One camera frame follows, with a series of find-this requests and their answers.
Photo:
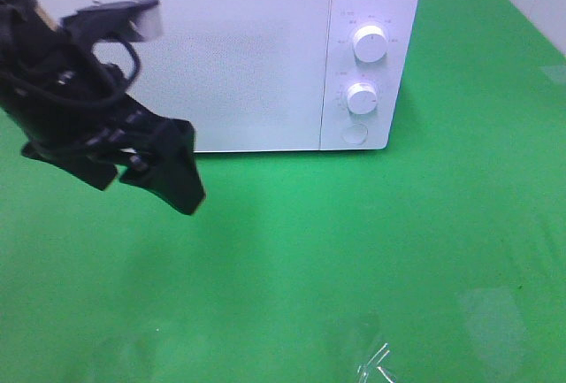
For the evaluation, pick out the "round door release button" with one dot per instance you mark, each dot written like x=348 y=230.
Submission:
x=356 y=134

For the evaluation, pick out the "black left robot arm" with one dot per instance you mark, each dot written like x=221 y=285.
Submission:
x=26 y=18

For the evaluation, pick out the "green table mat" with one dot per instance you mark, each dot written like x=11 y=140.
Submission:
x=449 y=244

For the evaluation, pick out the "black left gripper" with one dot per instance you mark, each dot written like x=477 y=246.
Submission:
x=77 y=116

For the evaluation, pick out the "upper white control knob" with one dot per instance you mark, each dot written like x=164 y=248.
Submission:
x=370 y=43

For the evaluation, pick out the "white microwave door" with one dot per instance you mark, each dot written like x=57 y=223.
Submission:
x=248 y=74

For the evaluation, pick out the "clear plastic wrapper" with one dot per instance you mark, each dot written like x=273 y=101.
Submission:
x=374 y=369

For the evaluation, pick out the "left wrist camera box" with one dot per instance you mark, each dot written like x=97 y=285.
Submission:
x=131 y=20

